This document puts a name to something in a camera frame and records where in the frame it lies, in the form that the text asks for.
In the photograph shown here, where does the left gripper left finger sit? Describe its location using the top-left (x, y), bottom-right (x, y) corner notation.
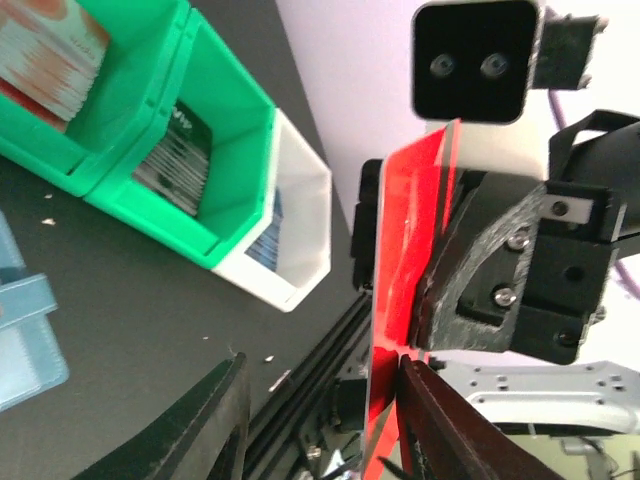
top-left (76, 353), bottom-right (250, 479)

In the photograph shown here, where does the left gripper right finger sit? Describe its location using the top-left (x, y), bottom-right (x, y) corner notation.
top-left (396, 356), bottom-right (560, 480)

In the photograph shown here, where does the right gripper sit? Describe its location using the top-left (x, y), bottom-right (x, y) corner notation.
top-left (351, 159), bottom-right (625, 365)

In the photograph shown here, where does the white bin with blue cards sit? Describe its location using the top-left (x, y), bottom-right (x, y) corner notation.
top-left (212, 109), bottom-right (332, 312)

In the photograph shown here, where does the blue card holder wallet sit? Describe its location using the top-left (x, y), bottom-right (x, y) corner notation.
top-left (1, 218), bottom-right (69, 411)

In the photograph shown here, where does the green bin with black cards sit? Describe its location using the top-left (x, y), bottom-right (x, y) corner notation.
top-left (85, 9), bottom-right (275, 269)

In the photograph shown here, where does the green bin with red cards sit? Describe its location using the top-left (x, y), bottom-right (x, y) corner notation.
top-left (1, 1), bottom-right (191, 196)

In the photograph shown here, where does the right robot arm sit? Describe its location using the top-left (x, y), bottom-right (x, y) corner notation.
top-left (351, 110), bottom-right (639, 371)

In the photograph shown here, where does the blue credit card stack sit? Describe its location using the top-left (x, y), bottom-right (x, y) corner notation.
top-left (245, 189), bottom-right (284, 271)

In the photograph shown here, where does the black credit card stack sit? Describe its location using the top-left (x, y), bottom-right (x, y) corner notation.
top-left (133, 101), bottom-right (213, 216)

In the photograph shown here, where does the red white credit card stack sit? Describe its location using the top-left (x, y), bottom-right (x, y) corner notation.
top-left (1, 1), bottom-right (110, 132)

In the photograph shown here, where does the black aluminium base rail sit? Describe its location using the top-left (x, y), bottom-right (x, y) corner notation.
top-left (242, 294), bottom-right (371, 479)

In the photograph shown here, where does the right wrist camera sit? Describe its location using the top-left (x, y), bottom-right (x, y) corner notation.
top-left (411, 1), bottom-right (609, 180)

